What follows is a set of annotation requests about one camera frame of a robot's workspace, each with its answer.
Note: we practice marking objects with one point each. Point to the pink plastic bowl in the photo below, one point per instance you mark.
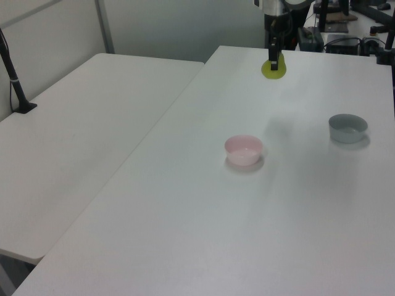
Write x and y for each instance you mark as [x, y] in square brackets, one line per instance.
[243, 154]

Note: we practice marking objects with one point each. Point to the grey plastic bowl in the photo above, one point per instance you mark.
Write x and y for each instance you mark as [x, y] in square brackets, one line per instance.
[347, 135]

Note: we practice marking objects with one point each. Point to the green pear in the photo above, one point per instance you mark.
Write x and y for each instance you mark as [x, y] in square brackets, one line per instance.
[267, 71]

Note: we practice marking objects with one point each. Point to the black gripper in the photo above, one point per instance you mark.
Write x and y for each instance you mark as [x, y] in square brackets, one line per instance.
[274, 24]

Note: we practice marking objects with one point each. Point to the black vertical stand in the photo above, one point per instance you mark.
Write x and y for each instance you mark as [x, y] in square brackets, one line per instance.
[323, 15]

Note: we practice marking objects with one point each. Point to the flat black pad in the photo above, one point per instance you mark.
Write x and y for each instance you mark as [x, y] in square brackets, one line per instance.
[336, 28]

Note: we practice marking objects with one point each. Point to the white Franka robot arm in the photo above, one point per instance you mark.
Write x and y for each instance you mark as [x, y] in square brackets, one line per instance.
[271, 6]

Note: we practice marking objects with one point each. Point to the black equipment box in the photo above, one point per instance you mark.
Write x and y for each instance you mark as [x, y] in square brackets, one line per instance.
[342, 46]

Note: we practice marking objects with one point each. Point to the black camera pole with base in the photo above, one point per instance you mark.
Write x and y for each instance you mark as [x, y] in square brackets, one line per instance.
[14, 83]

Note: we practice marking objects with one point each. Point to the black clamp mount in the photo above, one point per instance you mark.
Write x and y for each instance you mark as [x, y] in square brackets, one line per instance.
[382, 54]

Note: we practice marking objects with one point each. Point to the black and green toolbox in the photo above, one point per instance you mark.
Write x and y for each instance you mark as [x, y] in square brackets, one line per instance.
[308, 38]

